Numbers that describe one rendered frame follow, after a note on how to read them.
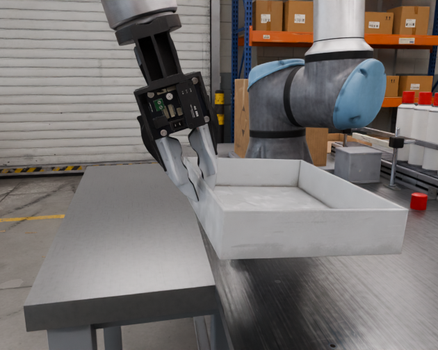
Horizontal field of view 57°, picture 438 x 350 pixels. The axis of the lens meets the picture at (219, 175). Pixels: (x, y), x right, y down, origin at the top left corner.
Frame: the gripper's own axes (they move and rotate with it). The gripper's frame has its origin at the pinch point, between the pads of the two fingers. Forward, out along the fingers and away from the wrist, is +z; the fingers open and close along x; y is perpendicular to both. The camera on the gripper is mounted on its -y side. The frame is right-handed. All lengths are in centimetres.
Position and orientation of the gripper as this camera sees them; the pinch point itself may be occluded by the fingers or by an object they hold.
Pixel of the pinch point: (199, 188)
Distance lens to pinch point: 51.1
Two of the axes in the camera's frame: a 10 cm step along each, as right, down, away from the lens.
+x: 9.5, -3.2, 0.8
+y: 1.6, 2.3, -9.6
